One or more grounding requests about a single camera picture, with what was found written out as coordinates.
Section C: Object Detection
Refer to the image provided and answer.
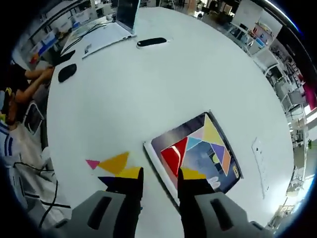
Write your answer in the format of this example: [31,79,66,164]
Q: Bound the white blue-striped object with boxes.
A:
[0,122,16,160]

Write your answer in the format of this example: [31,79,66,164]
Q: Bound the grey office chair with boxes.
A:
[23,102,47,136]

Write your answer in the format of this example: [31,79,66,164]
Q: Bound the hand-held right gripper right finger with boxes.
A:
[177,168,251,238]

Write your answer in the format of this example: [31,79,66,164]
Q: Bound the large red tangram triangle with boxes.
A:
[160,137,189,178]

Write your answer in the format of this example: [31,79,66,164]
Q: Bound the person's white clothing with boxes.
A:
[0,158,73,230]

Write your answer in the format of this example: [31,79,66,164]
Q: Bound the small pink tangram triangle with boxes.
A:
[85,159,101,171]

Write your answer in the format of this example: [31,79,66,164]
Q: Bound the tangram pattern sheet board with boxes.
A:
[143,110,244,207]

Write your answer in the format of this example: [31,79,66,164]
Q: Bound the flat black pouch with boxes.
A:
[53,50,76,67]

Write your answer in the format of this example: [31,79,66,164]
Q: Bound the orange-yellow tangram triangle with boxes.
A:
[97,151,130,175]

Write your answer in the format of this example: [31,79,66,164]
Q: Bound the pink display screen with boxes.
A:
[303,81,317,110]

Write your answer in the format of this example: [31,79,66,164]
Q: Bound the black smartphone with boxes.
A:
[136,37,172,49]

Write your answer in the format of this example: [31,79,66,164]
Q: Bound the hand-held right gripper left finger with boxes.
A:
[70,167,145,238]

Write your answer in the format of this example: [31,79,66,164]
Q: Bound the dark blue tangram triangle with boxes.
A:
[97,176,117,188]

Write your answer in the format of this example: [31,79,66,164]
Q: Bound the black cable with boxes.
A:
[14,161,72,229]

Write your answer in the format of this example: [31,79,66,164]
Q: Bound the silver laptop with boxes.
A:
[81,0,141,60]

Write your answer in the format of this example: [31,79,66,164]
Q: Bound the black computer mouse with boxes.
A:
[57,63,78,83]

